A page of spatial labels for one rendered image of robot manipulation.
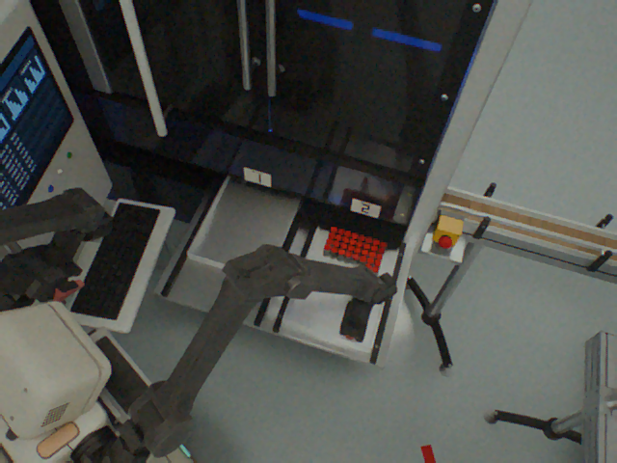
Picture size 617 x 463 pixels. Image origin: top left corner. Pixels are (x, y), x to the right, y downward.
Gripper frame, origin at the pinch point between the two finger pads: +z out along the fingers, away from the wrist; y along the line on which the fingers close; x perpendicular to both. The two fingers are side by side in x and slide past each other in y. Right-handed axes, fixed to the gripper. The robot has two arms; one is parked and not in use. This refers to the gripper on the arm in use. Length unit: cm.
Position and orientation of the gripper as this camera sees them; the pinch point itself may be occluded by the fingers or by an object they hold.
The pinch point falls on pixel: (349, 337)
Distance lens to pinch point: 150.4
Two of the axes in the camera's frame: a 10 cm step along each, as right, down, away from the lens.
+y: 2.8, -6.9, 6.6
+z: -1.5, 6.5, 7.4
